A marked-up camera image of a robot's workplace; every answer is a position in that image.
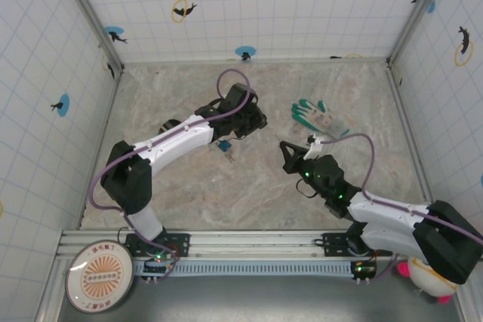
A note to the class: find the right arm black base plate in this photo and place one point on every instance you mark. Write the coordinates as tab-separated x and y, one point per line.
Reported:
332	243

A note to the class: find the blue padlock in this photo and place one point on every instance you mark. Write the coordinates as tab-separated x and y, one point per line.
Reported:
225	146

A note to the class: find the black fish blue disc sticker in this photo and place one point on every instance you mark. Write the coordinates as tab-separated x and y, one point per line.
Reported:
245	53

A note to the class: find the aluminium corner post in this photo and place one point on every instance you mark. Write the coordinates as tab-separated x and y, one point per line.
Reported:
92	16
415	16

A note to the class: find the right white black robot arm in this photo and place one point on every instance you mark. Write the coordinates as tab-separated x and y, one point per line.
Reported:
388	207

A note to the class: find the black shark blue disc sticker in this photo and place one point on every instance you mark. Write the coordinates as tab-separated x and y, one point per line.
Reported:
115	34

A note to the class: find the black diver blue disc sticker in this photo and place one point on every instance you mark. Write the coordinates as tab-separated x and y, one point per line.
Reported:
63	105

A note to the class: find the white pink plush toy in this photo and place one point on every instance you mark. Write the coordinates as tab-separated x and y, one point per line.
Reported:
426	280

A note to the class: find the round orange patterned plate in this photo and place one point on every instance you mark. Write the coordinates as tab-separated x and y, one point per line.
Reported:
99	276

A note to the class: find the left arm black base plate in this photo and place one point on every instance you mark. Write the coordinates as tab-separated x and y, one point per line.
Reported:
181	243

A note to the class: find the aluminium table side rail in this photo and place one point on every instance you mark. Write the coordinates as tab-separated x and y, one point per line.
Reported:
115	92

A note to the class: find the white green work glove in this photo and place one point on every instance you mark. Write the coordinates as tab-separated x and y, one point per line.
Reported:
320	118

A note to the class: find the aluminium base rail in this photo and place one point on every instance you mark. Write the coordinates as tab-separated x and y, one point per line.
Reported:
256	241

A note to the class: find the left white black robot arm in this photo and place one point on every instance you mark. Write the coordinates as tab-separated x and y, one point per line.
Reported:
181	146

